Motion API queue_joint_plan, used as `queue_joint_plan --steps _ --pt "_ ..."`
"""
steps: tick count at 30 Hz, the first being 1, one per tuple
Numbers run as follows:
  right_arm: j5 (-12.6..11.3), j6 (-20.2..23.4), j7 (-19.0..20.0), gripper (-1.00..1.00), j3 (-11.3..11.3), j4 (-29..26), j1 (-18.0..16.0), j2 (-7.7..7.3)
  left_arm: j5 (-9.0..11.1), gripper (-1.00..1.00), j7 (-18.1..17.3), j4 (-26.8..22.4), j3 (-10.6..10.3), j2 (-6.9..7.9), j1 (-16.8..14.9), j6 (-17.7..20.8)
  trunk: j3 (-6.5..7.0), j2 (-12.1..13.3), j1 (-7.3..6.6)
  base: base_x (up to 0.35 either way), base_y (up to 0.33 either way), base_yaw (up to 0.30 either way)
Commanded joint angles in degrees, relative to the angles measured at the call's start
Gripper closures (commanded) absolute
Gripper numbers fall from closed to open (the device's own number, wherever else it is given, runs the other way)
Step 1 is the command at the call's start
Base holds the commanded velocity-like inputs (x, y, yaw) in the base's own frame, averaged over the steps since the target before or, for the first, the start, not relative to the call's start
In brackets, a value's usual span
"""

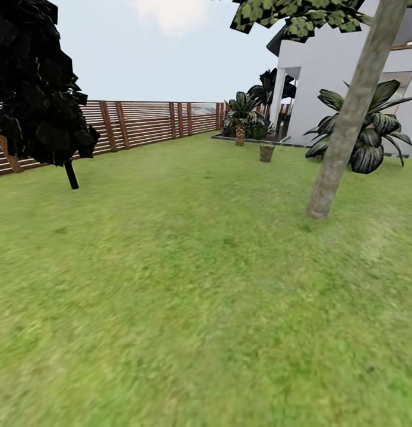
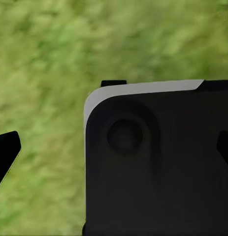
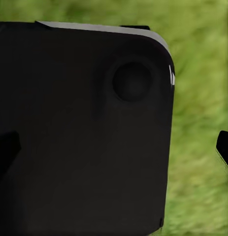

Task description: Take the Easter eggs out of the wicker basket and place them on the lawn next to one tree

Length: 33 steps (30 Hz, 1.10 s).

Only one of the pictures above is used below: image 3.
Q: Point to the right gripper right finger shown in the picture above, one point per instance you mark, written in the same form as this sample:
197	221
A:
222	145

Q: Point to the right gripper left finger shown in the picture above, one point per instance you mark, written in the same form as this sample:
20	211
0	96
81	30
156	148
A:
9	148

